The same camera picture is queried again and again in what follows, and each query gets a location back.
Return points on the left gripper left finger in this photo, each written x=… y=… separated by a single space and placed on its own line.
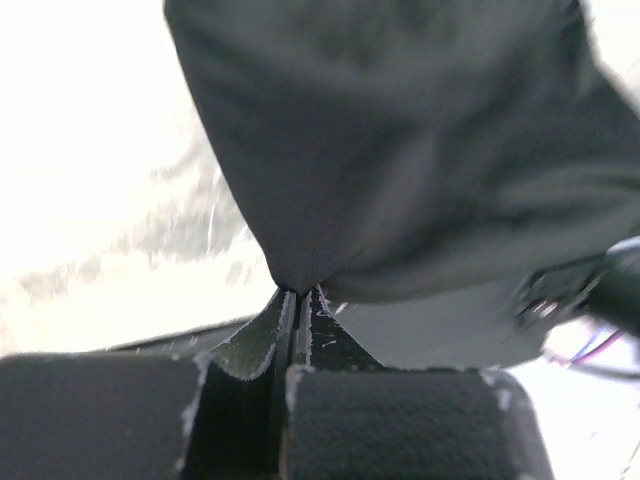
x=209 y=413

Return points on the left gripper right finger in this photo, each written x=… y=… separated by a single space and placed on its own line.
x=349 y=417

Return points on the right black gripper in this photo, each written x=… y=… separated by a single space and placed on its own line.
x=557 y=292

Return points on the black t shirt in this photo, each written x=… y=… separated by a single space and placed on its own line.
x=415 y=159

